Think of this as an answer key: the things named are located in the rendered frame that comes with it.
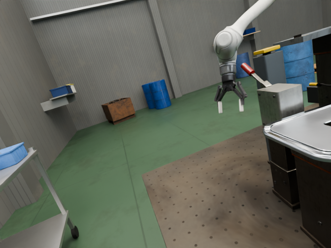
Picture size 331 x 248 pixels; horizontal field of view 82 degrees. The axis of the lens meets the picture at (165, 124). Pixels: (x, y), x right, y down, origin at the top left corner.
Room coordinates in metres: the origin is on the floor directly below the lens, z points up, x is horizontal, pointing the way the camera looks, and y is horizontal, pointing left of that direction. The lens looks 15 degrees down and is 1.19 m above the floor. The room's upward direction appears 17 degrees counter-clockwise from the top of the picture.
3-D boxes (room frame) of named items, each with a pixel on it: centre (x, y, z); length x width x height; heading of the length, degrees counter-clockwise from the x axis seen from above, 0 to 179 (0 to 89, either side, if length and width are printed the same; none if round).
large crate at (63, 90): (5.50, 2.48, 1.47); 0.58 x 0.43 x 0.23; 12
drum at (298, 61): (3.98, -2.99, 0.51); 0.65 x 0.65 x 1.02
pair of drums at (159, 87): (7.08, 0.02, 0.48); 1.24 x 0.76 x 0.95; 12
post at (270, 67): (0.67, -0.41, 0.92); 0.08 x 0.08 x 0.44; 3
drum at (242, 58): (8.20, -3.87, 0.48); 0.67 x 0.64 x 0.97; 12
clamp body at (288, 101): (0.51, -0.32, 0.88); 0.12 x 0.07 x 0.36; 3
